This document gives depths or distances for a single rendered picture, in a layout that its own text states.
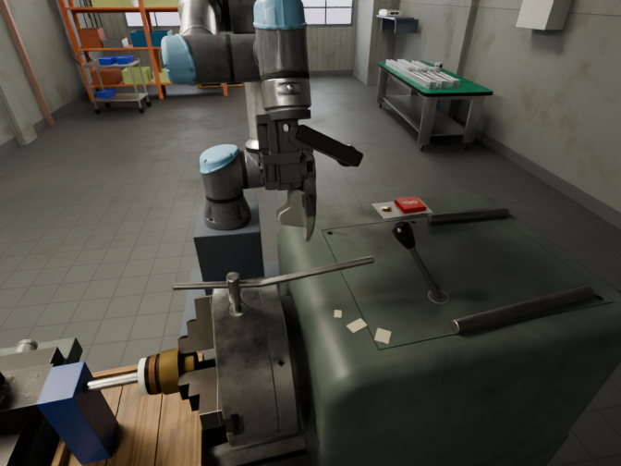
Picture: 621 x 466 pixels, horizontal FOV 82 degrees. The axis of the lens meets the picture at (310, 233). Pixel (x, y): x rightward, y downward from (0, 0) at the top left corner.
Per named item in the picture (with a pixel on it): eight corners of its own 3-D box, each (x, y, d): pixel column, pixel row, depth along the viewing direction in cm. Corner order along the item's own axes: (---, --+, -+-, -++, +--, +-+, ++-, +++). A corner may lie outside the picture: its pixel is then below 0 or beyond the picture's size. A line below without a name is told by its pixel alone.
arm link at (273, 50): (298, 10, 57) (310, -11, 49) (304, 84, 60) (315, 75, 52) (249, 11, 56) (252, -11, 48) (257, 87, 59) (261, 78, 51)
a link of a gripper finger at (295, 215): (279, 244, 61) (274, 190, 59) (313, 239, 62) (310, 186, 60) (282, 249, 58) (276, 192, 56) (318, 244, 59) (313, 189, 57)
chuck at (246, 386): (261, 334, 98) (252, 248, 78) (281, 461, 74) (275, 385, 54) (227, 340, 96) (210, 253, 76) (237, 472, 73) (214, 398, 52)
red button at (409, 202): (414, 202, 96) (415, 195, 95) (425, 214, 91) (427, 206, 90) (393, 204, 95) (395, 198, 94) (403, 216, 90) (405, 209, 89)
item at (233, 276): (232, 324, 66) (225, 281, 59) (233, 313, 68) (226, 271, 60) (244, 323, 66) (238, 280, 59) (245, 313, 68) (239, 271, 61)
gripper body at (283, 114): (261, 189, 62) (253, 115, 59) (310, 183, 64) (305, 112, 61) (266, 194, 55) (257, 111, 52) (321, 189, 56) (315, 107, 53)
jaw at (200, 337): (236, 340, 78) (229, 285, 78) (236, 345, 73) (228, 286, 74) (183, 349, 75) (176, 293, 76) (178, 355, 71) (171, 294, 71)
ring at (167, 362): (193, 333, 75) (146, 341, 73) (192, 371, 67) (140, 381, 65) (200, 361, 80) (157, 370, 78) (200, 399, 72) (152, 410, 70)
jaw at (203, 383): (237, 360, 71) (240, 410, 60) (240, 378, 73) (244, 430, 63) (178, 371, 69) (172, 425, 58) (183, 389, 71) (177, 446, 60)
